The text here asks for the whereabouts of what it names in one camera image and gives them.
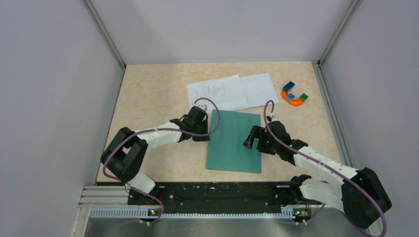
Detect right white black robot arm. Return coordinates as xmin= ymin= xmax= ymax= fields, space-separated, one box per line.
xmin=243 ymin=120 xmax=392 ymax=230

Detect dark blue toy brick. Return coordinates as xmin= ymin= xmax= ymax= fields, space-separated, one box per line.
xmin=283 ymin=81 xmax=295 ymax=92

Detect printed white paper sheet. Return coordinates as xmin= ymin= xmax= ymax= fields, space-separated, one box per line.
xmin=187 ymin=75 xmax=248 ymax=112

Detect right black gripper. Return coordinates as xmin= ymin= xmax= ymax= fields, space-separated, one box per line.
xmin=243 ymin=124 xmax=280 ymax=155

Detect green plastic folder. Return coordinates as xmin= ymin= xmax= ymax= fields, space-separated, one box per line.
xmin=206 ymin=110 xmax=262 ymax=174

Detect aluminium frame rail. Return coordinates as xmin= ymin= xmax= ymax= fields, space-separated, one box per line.
xmin=79 ymin=186 xmax=129 ymax=207

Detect orange curved toy block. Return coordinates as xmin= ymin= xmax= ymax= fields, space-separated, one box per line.
xmin=281 ymin=91 xmax=305 ymax=107

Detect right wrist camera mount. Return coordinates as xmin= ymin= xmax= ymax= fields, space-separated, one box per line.
xmin=266 ymin=115 xmax=280 ymax=122

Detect grey slotted cable duct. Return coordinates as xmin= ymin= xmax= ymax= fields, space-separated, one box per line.
xmin=89 ymin=207 xmax=295 ymax=219

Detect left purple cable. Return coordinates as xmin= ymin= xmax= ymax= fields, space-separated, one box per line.
xmin=102 ymin=97 xmax=221 ymax=182

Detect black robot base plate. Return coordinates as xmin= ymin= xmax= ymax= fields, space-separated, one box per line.
xmin=127 ymin=182 xmax=309 ymax=214

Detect green toy brick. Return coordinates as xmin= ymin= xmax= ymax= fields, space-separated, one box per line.
xmin=299 ymin=93 xmax=308 ymax=101

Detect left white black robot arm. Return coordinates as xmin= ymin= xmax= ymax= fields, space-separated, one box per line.
xmin=101 ymin=106 xmax=210 ymax=204

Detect blank white paper sheets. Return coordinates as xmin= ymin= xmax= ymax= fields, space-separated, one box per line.
xmin=240 ymin=73 xmax=279 ymax=109

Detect light blue toy brick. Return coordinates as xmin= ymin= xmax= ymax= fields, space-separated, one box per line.
xmin=287 ymin=93 xmax=295 ymax=101

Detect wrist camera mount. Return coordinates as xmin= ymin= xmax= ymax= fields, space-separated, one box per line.
xmin=197 ymin=105 xmax=208 ymax=112
xmin=266 ymin=115 xmax=280 ymax=122

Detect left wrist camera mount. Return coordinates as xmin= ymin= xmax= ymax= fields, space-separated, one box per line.
xmin=197 ymin=105 xmax=208 ymax=112

